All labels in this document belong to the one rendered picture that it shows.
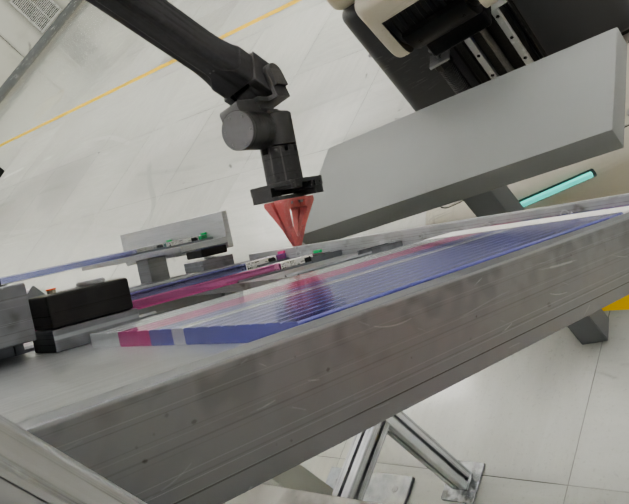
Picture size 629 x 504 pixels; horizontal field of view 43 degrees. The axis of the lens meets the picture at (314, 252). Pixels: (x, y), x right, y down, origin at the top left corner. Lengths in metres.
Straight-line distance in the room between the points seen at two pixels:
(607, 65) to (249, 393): 1.01
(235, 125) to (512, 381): 0.93
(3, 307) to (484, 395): 1.32
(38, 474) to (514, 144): 1.07
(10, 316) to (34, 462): 0.39
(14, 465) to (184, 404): 0.10
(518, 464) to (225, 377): 1.35
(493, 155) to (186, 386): 0.98
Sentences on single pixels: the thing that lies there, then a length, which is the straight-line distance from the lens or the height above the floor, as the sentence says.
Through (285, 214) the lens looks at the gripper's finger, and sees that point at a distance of 1.19.
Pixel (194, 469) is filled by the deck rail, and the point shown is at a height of 1.11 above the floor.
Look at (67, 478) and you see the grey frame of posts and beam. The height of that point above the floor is 1.19.
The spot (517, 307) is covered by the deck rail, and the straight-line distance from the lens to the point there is 0.55.
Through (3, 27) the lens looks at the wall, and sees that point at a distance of 9.72.
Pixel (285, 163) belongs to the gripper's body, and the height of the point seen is 0.81.
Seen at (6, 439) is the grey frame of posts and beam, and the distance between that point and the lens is 0.27.
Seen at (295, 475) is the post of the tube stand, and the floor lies 0.24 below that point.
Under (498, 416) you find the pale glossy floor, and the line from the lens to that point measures 1.77.
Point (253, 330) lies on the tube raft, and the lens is 0.47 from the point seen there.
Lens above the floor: 1.31
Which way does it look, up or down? 31 degrees down
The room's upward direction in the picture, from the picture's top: 46 degrees counter-clockwise
